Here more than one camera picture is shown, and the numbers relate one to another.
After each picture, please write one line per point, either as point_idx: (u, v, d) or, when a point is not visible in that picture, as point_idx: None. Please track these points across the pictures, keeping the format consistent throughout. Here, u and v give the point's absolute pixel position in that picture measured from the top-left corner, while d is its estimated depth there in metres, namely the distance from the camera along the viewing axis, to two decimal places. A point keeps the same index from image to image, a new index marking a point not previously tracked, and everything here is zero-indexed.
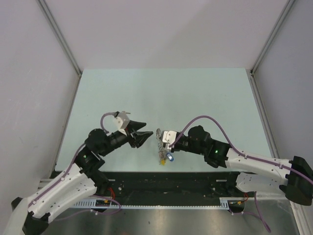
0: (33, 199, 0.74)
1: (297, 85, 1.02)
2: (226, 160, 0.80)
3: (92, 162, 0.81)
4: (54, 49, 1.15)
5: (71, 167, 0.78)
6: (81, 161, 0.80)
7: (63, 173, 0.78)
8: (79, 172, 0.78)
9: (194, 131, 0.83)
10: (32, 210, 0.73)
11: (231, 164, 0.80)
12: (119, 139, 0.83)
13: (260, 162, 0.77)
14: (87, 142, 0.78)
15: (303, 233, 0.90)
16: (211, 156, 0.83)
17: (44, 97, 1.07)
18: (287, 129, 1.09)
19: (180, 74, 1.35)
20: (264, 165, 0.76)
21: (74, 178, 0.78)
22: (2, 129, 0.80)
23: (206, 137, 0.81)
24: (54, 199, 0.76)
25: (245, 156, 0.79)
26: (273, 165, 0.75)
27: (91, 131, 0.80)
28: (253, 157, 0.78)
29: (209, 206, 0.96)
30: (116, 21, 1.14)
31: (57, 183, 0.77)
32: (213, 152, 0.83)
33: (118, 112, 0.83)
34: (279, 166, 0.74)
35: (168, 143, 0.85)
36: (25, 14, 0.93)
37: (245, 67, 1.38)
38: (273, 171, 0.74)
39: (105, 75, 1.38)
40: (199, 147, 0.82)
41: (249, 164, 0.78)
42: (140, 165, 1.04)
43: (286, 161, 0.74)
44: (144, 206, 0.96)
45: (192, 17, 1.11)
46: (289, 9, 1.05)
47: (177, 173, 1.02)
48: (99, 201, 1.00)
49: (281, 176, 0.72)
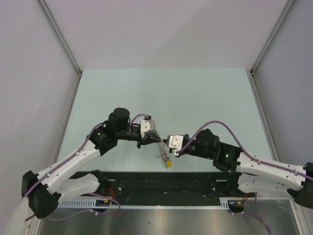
0: (47, 173, 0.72)
1: (298, 86, 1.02)
2: (238, 165, 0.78)
3: (106, 140, 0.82)
4: (54, 49, 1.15)
5: (86, 142, 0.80)
6: (98, 136, 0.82)
7: (78, 148, 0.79)
8: (95, 148, 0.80)
9: (205, 135, 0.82)
10: (46, 183, 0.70)
11: (243, 169, 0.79)
12: (134, 133, 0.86)
13: (269, 167, 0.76)
14: (112, 116, 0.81)
15: (303, 232, 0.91)
16: (221, 161, 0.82)
17: (44, 97, 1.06)
18: (287, 129, 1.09)
19: (181, 75, 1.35)
20: (279, 171, 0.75)
21: (89, 153, 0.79)
22: (3, 128, 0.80)
23: (216, 141, 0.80)
24: (68, 172, 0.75)
25: (258, 162, 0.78)
26: (288, 172, 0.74)
27: (116, 109, 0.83)
28: (267, 163, 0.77)
29: (209, 206, 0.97)
30: (116, 21, 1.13)
31: (73, 157, 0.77)
32: (224, 155, 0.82)
33: (149, 117, 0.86)
34: (294, 173, 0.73)
35: (175, 149, 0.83)
36: (25, 14, 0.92)
37: (245, 66, 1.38)
38: (288, 177, 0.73)
39: (106, 75, 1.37)
40: (207, 151, 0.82)
41: (262, 169, 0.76)
42: (141, 165, 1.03)
43: (301, 167, 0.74)
44: (144, 206, 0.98)
45: (192, 17, 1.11)
46: (289, 10, 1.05)
47: (177, 173, 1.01)
48: (99, 201, 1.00)
49: (297, 183, 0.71)
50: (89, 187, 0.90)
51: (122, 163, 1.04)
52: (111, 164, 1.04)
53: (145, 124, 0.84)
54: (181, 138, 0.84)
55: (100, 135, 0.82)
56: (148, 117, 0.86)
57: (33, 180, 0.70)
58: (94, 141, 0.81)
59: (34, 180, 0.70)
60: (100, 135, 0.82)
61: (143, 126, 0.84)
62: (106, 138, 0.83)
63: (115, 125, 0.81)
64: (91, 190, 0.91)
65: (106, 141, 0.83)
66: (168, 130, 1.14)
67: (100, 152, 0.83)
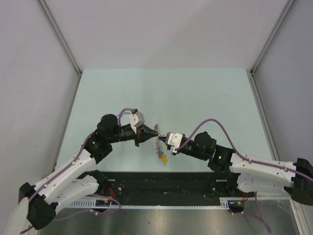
0: (44, 184, 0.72)
1: (298, 86, 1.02)
2: (231, 165, 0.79)
3: (100, 148, 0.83)
4: (53, 48, 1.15)
5: (81, 151, 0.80)
6: (93, 145, 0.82)
7: (74, 158, 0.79)
8: (90, 156, 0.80)
9: (202, 138, 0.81)
10: (43, 194, 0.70)
11: (236, 169, 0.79)
12: (127, 132, 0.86)
13: (262, 165, 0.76)
14: (99, 125, 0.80)
15: (303, 232, 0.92)
16: (215, 162, 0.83)
17: (44, 97, 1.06)
18: (287, 129, 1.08)
19: (180, 75, 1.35)
20: (270, 168, 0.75)
21: (85, 163, 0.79)
22: (3, 129, 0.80)
23: (213, 144, 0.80)
24: (64, 182, 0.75)
25: (249, 161, 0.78)
26: (278, 169, 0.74)
27: (103, 117, 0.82)
28: (258, 161, 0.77)
29: (209, 206, 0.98)
30: (116, 21, 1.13)
31: (69, 168, 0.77)
32: (217, 157, 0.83)
33: (136, 110, 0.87)
34: (284, 169, 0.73)
35: (173, 146, 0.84)
36: (25, 14, 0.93)
37: (245, 66, 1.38)
38: (279, 174, 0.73)
39: (105, 75, 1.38)
40: (203, 153, 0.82)
41: (255, 168, 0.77)
42: (141, 165, 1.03)
43: (290, 164, 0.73)
44: (144, 206, 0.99)
45: (192, 16, 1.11)
46: (289, 10, 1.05)
47: (177, 173, 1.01)
48: (99, 201, 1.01)
49: (287, 179, 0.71)
50: (89, 190, 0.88)
51: (121, 163, 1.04)
52: (111, 164, 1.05)
53: (133, 118, 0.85)
54: (180, 137, 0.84)
55: (94, 145, 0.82)
56: (136, 110, 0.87)
57: (31, 192, 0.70)
58: (89, 150, 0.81)
59: (32, 191, 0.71)
60: (94, 144, 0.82)
61: (132, 119, 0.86)
62: (100, 147, 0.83)
63: (104, 134, 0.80)
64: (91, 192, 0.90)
65: (101, 148, 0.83)
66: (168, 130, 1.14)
67: (97, 159, 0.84)
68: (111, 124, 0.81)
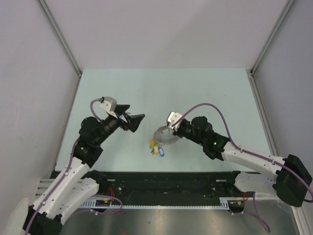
0: (42, 201, 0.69)
1: (297, 86, 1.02)
2: (223, 151, 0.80)
3: (91, 152, 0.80)
4: (54, 49, 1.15)
5: (72, 160, 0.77)
6: (81, 150, 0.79)
7: (66, 168, 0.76)
8: (81, 163, 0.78)
9: (199, 121, 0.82)
10: (44, 211, 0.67)
11: (227, 156, 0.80)
12: (110, 124, 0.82)
13: (251, 155, 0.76)
14: (80, 131, 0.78)
15: (303, 232, 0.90)
16: (210, 148, 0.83)
17: (44, 97, 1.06)
18: (287, 130, 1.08)
19: (180, 74, 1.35)
20: (257, 159, 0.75)
21: (78, 171, 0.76)
22: (3, 128, 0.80)
23: (208, 128, 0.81)
24: (62, 195, 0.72)
25: (240, 150, 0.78)
26: (265, 160, 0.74)
27: (82, 122, 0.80)
28: (248, 151, 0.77)
29: (209, 206, 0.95)
30: (116, 21, 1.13)
31: (63, 179, 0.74)
32: (212, 143, 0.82)
33: (103, 98, 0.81)
34: (272, 162, 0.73)
35: (169, 123, 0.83)
36: (25, 14, 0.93)
37: (245, 67, 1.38)
38: (266, 165, 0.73)
39: (106, 75, 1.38)
40: (199, 136, 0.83)
41: (243, 157, 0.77)
42: (140, 166, 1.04)
43: (280, 158, 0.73)
44: (144, 206, 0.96)
45: (192, 17, 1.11)
46: (289, 10, 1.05)
47: (177, 173, 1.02)
48: (99, 201, 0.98)
49: (272, 172, 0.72)
50: (89, 193, 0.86)
51: (121, 163, 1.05)
52: (110, 164, 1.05)
53: (106, 106, 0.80)
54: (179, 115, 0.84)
55: (83, 150, 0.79)
56: (102, 98, 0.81)
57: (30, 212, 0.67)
58: (79, 156, 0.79)
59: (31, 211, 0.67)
60: (83, 149, 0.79)
61: (106, 108, 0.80)
62: (90, 151, 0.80)
63: (89, 138, 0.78)
64: (94, 192, 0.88)
65: (92, 152, 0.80)
66: None
67: (90, 164, 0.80)
68: (92, 127, 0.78)
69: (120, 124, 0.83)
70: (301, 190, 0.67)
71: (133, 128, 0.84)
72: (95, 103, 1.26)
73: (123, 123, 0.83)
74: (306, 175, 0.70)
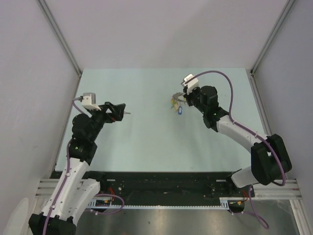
0: (51, 206, 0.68)
1: (297, 85, 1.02)
2: (217, 121, 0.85)
3: (86, 150, 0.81)
4: (54, 49, 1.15)
5: (69, 162, 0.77)
6: (76, 149, 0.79)
7: (66, 170, 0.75)
8: (80, 161, 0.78)
9: (209, 89, 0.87)
10: (55, 214, 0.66)
11: (220, 126, 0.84)
12: (98, 118, 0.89)
13: (240, 129, 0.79)
14: (73, 130, 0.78)
15: (303, 232, 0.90)
16: (208, 117, 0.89)
17: (44, 97, 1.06)
18: (287, 129, 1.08)
19: (180, 74, 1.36)
20: (243, 131, 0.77)
21: (79, 169, 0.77)
22: (3, 128, 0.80)
23: (212, 98, 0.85)
24: (69, 195, 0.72)
25: (233, 121, 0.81)
26: (249, 133, 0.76)
27: (74, 120, 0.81)
28: (239, 125, 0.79)
29: (209, 206, 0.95)
30: (116, 21, 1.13)
31: (66, 180, 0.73)
32: (213, 114, 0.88)
33: (81, 96, 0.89)
34: (254, 135, 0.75)
35: (184, 81, 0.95)
36: (25, 14, 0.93)
37: (245, 67, 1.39)
38: (248, 137, 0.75)
39: (106, 75, 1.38)
40: (203, 103, 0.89)
41: (233, 129, 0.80)
42: (139, 165, 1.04)
43: (264, 134, 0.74)
44: (144, 206, 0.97)
45: (192, 17, 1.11)
46: (289, 10, 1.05)
47: (176, 173, 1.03)
48: (99, 201, 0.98)
49: (251, 143, 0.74)
50: (93, 191, 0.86)
51: (121, 163, 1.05)
52: (110, 163, 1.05)
53: (87, 101, 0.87)
54: (194, 82, 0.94)
55: (78, 149, 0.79)
56: (81, 96, 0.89)
57: (42, 219, 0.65)
58: (76, 155, 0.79)
59: (42, 219, 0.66)
60: (78, 148, 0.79)
61: (87, 102, 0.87)
62: (85, 149, 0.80)
63: (83, 135, 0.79)
64: (96, 191, 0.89)
65: (87, 149, 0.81)
66: (168, 130, 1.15)
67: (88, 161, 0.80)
68: (84, 123, 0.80)
69: (106, 117, 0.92)
70: (274, 172, 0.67)
71: (120, 117, 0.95)
72: (76, 101, 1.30)
73: (109, 115, 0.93)
74: (284, 158, 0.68)
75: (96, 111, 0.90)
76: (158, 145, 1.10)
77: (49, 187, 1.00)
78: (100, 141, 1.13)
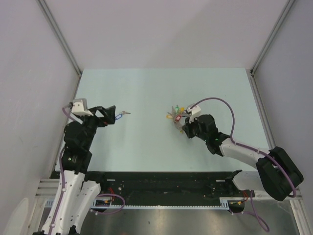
0: (51, 224, 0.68)
1: (297, 86, 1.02)
2: (220, 145, 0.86)
3: (79, 159, 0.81)
4: (54, 49, 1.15)
5: (63, 176, 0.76)
6: (70, 161, 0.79)
7: (61, 184, 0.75)
8: (75, 174, 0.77)
9: (204, 117, 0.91)
10: (56, 231, 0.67)
11: (224, 148, 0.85)
12: (90, 124, 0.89)
13: (243, 147, 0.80)
14: (66, 141, 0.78)
15: (303, 232, 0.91)
16: (211, 143, 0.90)
17: (44, 97, 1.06)
18: (287, 129, 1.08)
19: (180, 75, 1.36)
20: (246, 149, 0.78)
21: (74, 182, 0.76)
22: (3, 129, 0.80)
23: (209, 125, 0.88)
24: (68, 209, 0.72)
25: (234, 142, 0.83)
26: (252, 150, 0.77)
27: (65, 129, 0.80)
28: (240, 143, 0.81)
29: (209, 206, 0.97)
30: (116, 20, 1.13)
31: (62, 196, 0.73)
32: (214, 139, 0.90)
33: (71, 103, 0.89)
34: (257, 151, 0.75)
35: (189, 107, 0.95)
36: (25, 14, 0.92)
37: (245, 67, 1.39)
38: (251, 154, 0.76)
39: (106, 75, 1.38)
40: (202, 131, 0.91)
41: (234, 148, 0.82)
42: (139, 165, 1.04)
43: (266, 149, 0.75)
44: (144, 206, 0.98)
45: (192, 16, 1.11)
46: (289, 10, 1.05)
47: (176, 173, 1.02)
48: (99, 201, 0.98)
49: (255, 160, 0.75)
50: (93, 195, 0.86)
51: (121, 163, 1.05)
52: (110, 164, 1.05)
53: (78, 107, 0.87)
54: (198, 109, 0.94)
55: (71, 160, 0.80)
56: (71, 103, 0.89)
57: None
58: (71, 169, 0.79)
59: None
60: (71, 159, 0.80)
61: (78, 108, 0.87)
62: (79, 158, 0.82)
63: (76, 145, 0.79)
64: (98, 193, 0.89)
65: (81, 158, 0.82)
66: (168, 130, 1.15)
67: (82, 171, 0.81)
68: (77, 132, 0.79)
69: (99, 121, 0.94)
70: (285, 183, 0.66)
71: (112, 120, 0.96)
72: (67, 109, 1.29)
73: (101, 119, 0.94)
74: (293, 170, 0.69)
75: (88, 117, 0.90)
76: (158, 145, 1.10)
77: (49, 187, 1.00)
78: (99, 141, 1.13)
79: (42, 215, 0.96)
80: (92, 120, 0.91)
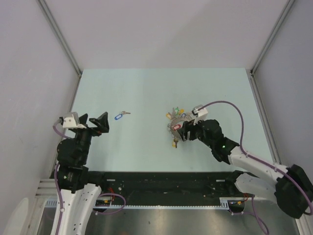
0: None
1: (298, 86, 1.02)
2: (229, 154, 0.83)
3: (75, 176, 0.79)
4: (53, 49, 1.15)
5: (61, 195, 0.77)
6: (65, 179, 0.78)
7: (59, 204, 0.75)
8: (72, 193, 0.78)
9: (210, 123, 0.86)
10: None
11: (233, 159, 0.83)
12: (83, 138, 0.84)
13: (257, 162, 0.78)
14: (59, 160, 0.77)
15: (303, 233, 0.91)
16: (217, 150, 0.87)
17: (44, 97, 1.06)
18: (287, 129, 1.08)
19: (180, 75, 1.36)
20: (261, 165, 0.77)
21: (72, 200, 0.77)
22: (3, 129, 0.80)
23: (217, 130, 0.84)
24: (69, 226, 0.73)
25: (246, 154, 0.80)
26: (268, 167, 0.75)
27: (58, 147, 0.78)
28: (254, 157, 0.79)
29: (209, 206, 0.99)
30: (116, 21, 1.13)
31: (62, 215, 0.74)
32: (221, 146, 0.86)
33: (61, 117, 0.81)
34: (274, 169, 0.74)
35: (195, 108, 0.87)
36: (25, 14, 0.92)
37: (245, 67, 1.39)
38: (267, 172, 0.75)
39: (106, 75, 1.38)
40: (208, 137, 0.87)
41: (247, 162, 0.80)
42: (139, 165, 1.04)
43: (283, 167, 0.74)
44: (144, 207, 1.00)
45: (192, 16, 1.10)
46: (289, 10, 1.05)
47: (176, 173, 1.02)
48: (99, 201, 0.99)
49: (273, 178, 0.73)
50: (94, 198, 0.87)
51: (121, 163, 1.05)
52: (109, 164, 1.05)
53: (70, 123, 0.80)
54: (205, 112, 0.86)
55: (67, 177, 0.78)
56: (62, 117, 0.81)
57: None
58: (67, 187, 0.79)
59: None
60: (67, 177, 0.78)
61: (70, 124, 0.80)
62: (76, 175, 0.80)
63: (71, 163, 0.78)
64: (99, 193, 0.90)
65: (78, 175, 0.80)
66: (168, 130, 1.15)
67: (79, 187, 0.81)
68: (70, 151, 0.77)
69: (92, 131, 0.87)
70: (303, 203, 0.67)
71: (106, 129, 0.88)
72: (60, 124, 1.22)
73: (95, 129, 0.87)
74: (310, 188, 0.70)
75: (80, 129, 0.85)
76: (158, 145, 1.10)
77: (48, 187, 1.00)
78: (99, 141, 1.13)
79: (42, 215, 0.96)
80: (84, 132, 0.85)
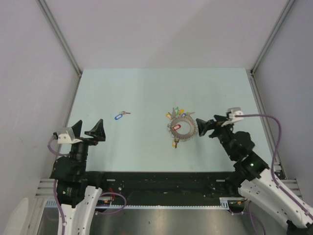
0: None
1: (298, 86, 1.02)
2: (258, 177, 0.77)
3: (75, 190, 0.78)
4: (53, 48, 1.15)
5: (62, 209, 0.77)
6: (65, 195, 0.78)
7: (61, 219, 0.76)
8: (72, 207, 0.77)
9: (242, 136, 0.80)
10: None
11: (259, 183, 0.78)
12: (79, 151, 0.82)
13: (289, 198, 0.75)
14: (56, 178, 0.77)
15: None
16: (243, 165, 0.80)
17: (44, 97, 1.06)
18: (287, 130, 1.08)
19: (180, 75, 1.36)
20: (291, 202, 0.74)
21: (73, 214, 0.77)
22: (3, 129, 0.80)
23: (249, 147, 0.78)
24: None
25: (278, 185, 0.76)
26: (299, 207, 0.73)
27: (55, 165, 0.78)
28: (285, 191, 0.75)
29: (209, 206, 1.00)
30: (116, 21, 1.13)
31: (64, 230, 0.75)
32: (249, 163, 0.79)
33: (55, 133, 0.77)
34: (305, 212, 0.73)
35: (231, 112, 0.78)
36: (25, 14, 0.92)
37: (245, 67, 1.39)
38: (298, 212, 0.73)
39: (107, 75, 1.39)
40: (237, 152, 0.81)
41: (277, 193, 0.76)
42: (139, 165, 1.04)
43: None
44: (145, 206, 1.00)
45: (192, 16, 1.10)
46: (289, 10, 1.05)
47: (176, 173, 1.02)
48: (99, 201, 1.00)
49: (302, 221, 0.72)
50: (95, 201, 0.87)
51: (121, 163, 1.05)
52: (109, 164, 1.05)
53: (64, 139, 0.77)
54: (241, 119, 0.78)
55: (66, 193, 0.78)
56: (55, 133, 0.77)
57: None
58: (67, 200, 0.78)
59: None
60: (66, 192, 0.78)
61: (66, 141, 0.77)
62: (75, 189, 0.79)
63: (68, 178, 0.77)
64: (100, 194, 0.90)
65: (78, 188, 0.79)
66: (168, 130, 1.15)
67: (80, 200, 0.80)
68: (66, 168, 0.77)
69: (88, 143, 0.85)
70: None
71: (102, 138, 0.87)
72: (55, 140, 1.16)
73: (90, 140, 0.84)
74: None
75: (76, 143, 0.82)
76: (158, 145, 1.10)
77: (48, 187, 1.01)
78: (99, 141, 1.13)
79: (42, 215, 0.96)
80: (80, 145, 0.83)
